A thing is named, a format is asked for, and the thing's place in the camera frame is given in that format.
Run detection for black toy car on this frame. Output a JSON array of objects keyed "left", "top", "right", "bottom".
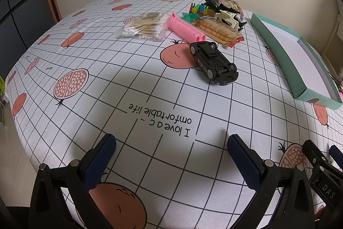
[{"left": 190, "top": 41, "right": 238, "bottom": 86}]

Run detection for packaged biscuit bar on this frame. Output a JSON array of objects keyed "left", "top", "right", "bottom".
[{"left": 192, "top": 17, "right": 244, "bottom": 47}]

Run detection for pastel beaded hair band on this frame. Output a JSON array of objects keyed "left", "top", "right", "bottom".
[{"left": 219, "top": 0, "right": 244, "bottom": 17}]

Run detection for pink hair roller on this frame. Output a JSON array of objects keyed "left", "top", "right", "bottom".
[{"left": 168, "top": 13, "right": 206, "bottom": 43}]

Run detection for colourful mini clips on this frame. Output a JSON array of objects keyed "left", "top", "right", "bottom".
[{"left": 189, "top": 3, "right": 208, "bottom": 16}]

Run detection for green hair clip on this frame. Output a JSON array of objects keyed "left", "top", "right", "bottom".
[{"left": 181, "top": 13, "right": 200, "bottom": 24}]

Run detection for cotton swab bag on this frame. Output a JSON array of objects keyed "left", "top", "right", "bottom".
[{"left": 115, "top": 12, "right": 170, "bottom": 41}]

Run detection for teal shallow box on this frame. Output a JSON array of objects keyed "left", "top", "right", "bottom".
[{"left": 251, "top": 13, "right": 342, "bottom": 110}]

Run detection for fruit print grid tablecloth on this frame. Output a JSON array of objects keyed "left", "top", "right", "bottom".
[{"left": 5, "top": 0, "right": 342, "bottom": 228}]

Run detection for dark window frame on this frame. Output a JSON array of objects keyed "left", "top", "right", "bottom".
[{"left": 1, "top": 0, "right": 62, "bottom": 79}]

